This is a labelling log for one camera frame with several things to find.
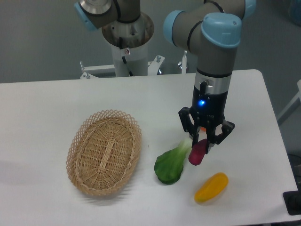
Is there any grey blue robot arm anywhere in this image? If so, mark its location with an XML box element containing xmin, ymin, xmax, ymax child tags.
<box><xmin>74</xmin><ymin>0</ymin><xmax>256</xmax><ymax>152</ymax></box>

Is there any green bok choy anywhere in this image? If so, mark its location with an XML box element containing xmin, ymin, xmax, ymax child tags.
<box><xmin>154</xmin><ymin>138</ymin><xmax>192</xmax><ymax>185</ymax></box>

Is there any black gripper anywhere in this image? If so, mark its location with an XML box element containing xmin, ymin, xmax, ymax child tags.
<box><xmin>178</xmin><ymin>87</ymin><xmax>235</xmax><ymax>154</ymax></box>

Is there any yellow mango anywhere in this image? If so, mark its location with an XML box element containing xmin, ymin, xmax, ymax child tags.
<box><xmin>194</xmin><ymin>172</ymin><xmax>229</xmax><ymax>203</ymax></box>

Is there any white metal mounting frame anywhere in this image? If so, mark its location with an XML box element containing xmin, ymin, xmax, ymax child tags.
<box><xmin>80</xmin><ymin>51</ymin><xmax>189</xmax><ymax>79</ymax></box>

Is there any black cable port box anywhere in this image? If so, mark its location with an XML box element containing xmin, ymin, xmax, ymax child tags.
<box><xmin>283</xmin><ymin>191</ymin><xmax>301</xmax><ymax>216</ymax></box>

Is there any white table leg frame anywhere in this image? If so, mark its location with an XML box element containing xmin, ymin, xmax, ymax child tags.
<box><xmin>277</xmin><ymin>80</ymin><xmax>301</xmax><ymax>126</ymax></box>

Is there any woven wicker basket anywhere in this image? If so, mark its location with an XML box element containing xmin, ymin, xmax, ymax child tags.
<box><xmin>66</xmin><ymin>110</ymin><xmax>142</xmax><ymax>196</ymax></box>

